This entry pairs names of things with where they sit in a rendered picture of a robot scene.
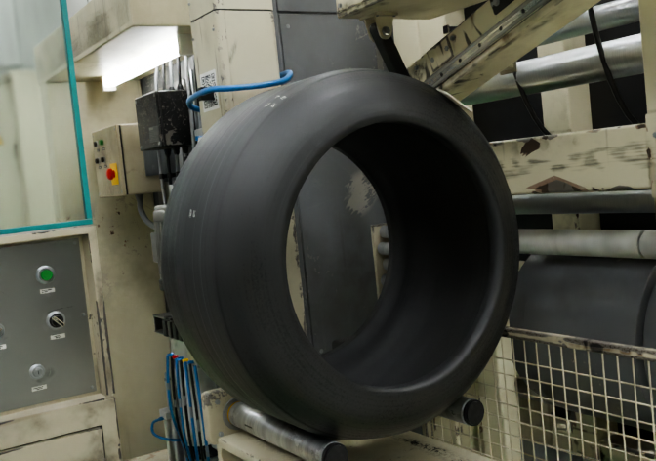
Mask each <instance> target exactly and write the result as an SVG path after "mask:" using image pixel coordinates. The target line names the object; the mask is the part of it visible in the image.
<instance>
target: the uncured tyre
mask: <svg viewBox="0 0 656 461"><path fill-rule="evenodd" d="M282 93H283V94H289V95H290V96H289V97H288V98H286V99H285V100H284V101H283V102H281V103H280V104H279V105H278V106H277V107H275V108H274V109H265V108H262V107H263V106H264V105H266V104H267V103H268V102H269V101H271V100H272V99H273V98H274V97H276V96H277V95H279V94H282ZM261 94H262V95H261ZM258 95H259V96H258ZM258 95H256V97H255V96H254V97H253V98H250V99H248V100H246V101H244V102H242V103H241V104H239V105H237V106H235V107H234V108H233V109H231V110H230V111H229V112H227V113H226V114H225V115H224V116H222V117H221V118H220V119H219V120H218V121H217V122H216V123H215V124H214V125H213V126H212V127H211V128H210V129H209V130H208V131H207V132H206V133H205V135H204V136H203V137H202V138H201V139H200V141H199V142H198V143H197V145H196V146H195V148H194V149H193V150H192V152H191V153H190V155H189V156H188V158H187V159H186V161H185V163H184V165H183V167H182V169H181V171H180V173H179V175H178V177H177V179H176V180H175V183H174V185H173V188H172V190H171V193H170V196H169V200H168V203H167V207H166V211H165V215H164V220H163V226H162V233H161V246H160V260H161V273H162V281H163V287H164V292H165V296H166V300H167V304H168V307H169V310H170V313H171V316H172V318H173V321H174V322H175V325H176V327H177V329H178V331H179V333H180V335H181V337H182V339H183V341H184V343H185V345H186V347H187V349H188V350H189V352H190V353H191V355H192V356H193V358H194V359H195V361H196V362H197V363H198V365H199V366H200V367H201V368H202V369H203V371H204V372H205V373H206V374H207V375H208V376H209V377H210V378H211V379H212V380H213V381H214V382H215V383H216V384H217V385H218V386H219V387H220V388H222V389H223V390H224V391H225V392H227V393H228V394H229V395H231V396H232V397H234V398H236V399H237V400H239V401H241V402H243V403H245V404H246V405H248V406H251V407H253V408H255V409H257V410H260V411H262V412H263V413H266V414H268V415H270V416H273V417H275V418H277V419H280V420H282V421H284V422H287V423H289V424H291V425H294V426H296V427H298V428H301V429H303V430H305V431H308V432H311V433H314V434H317V435H320V436H323V437H327V438H332V439H339V440H368V439H378V438H385V437H390V436H395V435H398V434H402V433H405V432H408V431H410V430H413V429H415V428H418V427H420V426H422V425H424V424H426V423H428V422H429V421H430V420H432V419H433V418H435V417H437V416H438V415H440V414H441V413H442V412H444V411H445V410H446V409H448V408H449V407H450V406H451V405H453V404H454V403H455V402H456V401H457V400H458V399H459V398H460V397H461V396H462V395H463V394H464V393H465V392H466V391H467V390H468V389H469V388H470V387H471V385H472V384H473V383H474V381H475V380H476V379H477V378H478V376H479V375H480V373H481V372H482V371H483V369H484V368H485V366H486V364H487V363H488V361H489V359H490V358H491V357H492V355H493V353H494V351H495V349H496V347H497V345H498V343H499V341H500V339H501V337H502V334H503V332H504V330H505V327H506V325H507V322H508V319H509V316H510V313H511V310H512V307H513V300H514V296H515V291H516V286H517V279H518V270H519V235H518V225H517V218H516V214H515V209H514V205H513V198H512V195H511V191H510V188H509V185H508V183H507V180H506V177H505V174H504V172H503V169H502V167H501V165H500V162H499V160H498V158H497V156H496V154H495V152H494V150H493V148H492V147H491V146H490V144H489V143H488V141H487V139H486V138H485V136H484V135H483V133H482V132H481V131H480V129H479V128H478V127H477V125H476V124H475V123H474V122H473V121H472V119H471V118H470V117H469V116H468V115H467V114H466V113H465V112H464V111H463V110H462V109H461V108H460V107H459V106H458V105H456V104H455V103H454V102H452V101H451V100H450V99H448V98H447V97H446V96H444V95H443V94H442V93H440V92H439V91H437V90H436V89H435V88H433V87H432V86H430V85H428V84H426V83H424V82H422V81H420V80H417V79H415V78H412V77H409V76H406V75H402V74H398V73H393V72H388V71H383V70H378V69H370V68H349V69H340V70H335V71H330V72H326V73H322V74H319V75H316V76H313V77H310V78H307V79H304V80H300V81H297V82H294V83H290V84H287V85H284V86H280V87H277V88H274V89H270V90H267V91H264V92H262V93H260V94H258ZM261 108H262V109H261ZM330 148H333V149H335V150H337V151H339V152H340V153H342V154H343V155H345V156H346V157H347V158H348V159H350V160H351V161H352V162H353V163H354V164H355V165H356V166H357V167H358V168H359V169H360V170H361V171H362V172H363V173H364V175H365V176H366V177H367V179H368V180H369V182H370V183H371V185H372V186H373V188H374V190H375V192H376V194H377V195H378V197H379V199H380V201H381V204H382V207H383V210H384V213H385V216H386V221H387V226H388V232H389V263H388V270H387V275H386V279H385V282H384V286H383V289H382V292H381V294H380V297H379V299H378V301H377V303H376V305H375V307H374V309H373V310H372V312H371V313H370V314H369V316H368V317H367V319H366V320H365V321H364V323H363V324H362V325H361V326H360V327H359V329H358V330H357V331H356V332H355V333H354V334H353V335H352V336H350V337H349V338H348V339H347V340H346V341H345V342H344V343H343V344H341V345H340V346H338V347H336V348H335V349H333V350H331V351H329V352H327V353H325V354H322V355H320V354H319V353H318V351H317V350H316V349H315V348H314V346H313V345H312V344H311V342H310V341H309V339H308V337H307V335H306V333H305V331H304V330H303V328H302V326H301V324H300V322H299V320H298V318H297V315H296V312H295V309H294V306H293V303H292V299H291V295H290V291H289V285H288V279H287V269H286V247H287V236H288V229H289V225H290V220H291V216H292V213H293V209H294V206H295V203H296V200H297V198H298V195H299V193H300V191H301V189H302V186H303V184H304V183H305V181H306V179H307V177H308V175H309V173H310V172H311V170H312V169H313V167H314V166H315V164H316V163H317V162H318V161H319V159H320V158H321V157H322V156H323V155H324V154H325V153H326V152H327V151H328V150H329V149H330ZM190 205H198V207H197V212H196V217H195V222H188V221H187V216H188V211H189V207H190Z"/></svg>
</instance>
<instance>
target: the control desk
mask: <svg viewBox="0 0 656 461"><path fill-rule="evenodd" d="M112 394H115V390H114V381H113V373H112V364H111V356H110V347H109V340H108V331H107V323H106V314H105V306H104V297H103V282H102V274H101V265H100V257H99V248H98V241H97V232H96V226H92V225H83V226H74V227H66V228H58V229H49V230H35V231H27V232H18V233H10V234H2V235H0V461H123V459H122V451H121V442H120V435H119V426H118V418H117V409H116V401H115V397H114V396H113V395H112Z"/></svg>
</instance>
